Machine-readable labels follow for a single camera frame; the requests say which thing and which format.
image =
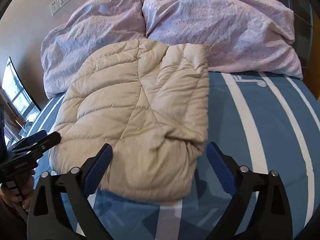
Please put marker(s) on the beige quilted down jacket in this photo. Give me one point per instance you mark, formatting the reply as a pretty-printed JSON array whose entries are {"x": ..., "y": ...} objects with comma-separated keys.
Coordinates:
[{"x": 149, "y": 101}]

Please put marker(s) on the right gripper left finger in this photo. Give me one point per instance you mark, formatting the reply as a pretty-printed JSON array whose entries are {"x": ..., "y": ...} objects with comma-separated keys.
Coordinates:
[{"x": 48, "y": 218}]

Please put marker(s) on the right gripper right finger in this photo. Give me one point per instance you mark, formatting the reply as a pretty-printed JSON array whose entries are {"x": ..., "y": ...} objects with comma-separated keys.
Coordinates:
[{"x": 271, "y": 217}]

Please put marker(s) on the dark glass door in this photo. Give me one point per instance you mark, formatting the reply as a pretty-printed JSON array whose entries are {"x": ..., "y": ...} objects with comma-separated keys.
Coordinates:
[{"x": 303, "y": 28}]

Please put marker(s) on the person's left forearm sleeve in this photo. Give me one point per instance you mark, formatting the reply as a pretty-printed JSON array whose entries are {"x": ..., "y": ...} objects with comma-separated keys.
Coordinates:
[{"x": 12, "y": 225}]

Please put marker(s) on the blue white striped bed sheet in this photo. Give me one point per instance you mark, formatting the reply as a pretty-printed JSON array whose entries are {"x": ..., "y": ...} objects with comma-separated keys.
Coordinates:
[{"x": 264, "y": 121}]

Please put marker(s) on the white wall socket plate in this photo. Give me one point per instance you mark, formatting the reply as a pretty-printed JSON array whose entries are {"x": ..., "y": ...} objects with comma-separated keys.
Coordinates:
[{"x": 56, "y": 5}]

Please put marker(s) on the lilac floral duvet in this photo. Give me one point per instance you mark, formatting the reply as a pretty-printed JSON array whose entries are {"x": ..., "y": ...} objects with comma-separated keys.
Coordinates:
[{"x": 238, "y": 35}]

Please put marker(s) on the person's left hand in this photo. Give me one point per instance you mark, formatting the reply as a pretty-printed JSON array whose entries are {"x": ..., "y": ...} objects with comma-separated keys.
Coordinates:
[{"x": 27, "y": 190}]

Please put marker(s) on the leaning wall mirror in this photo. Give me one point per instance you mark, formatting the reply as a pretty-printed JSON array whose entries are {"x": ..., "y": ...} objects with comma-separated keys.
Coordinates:
[{"x": 14, "y": 89}]

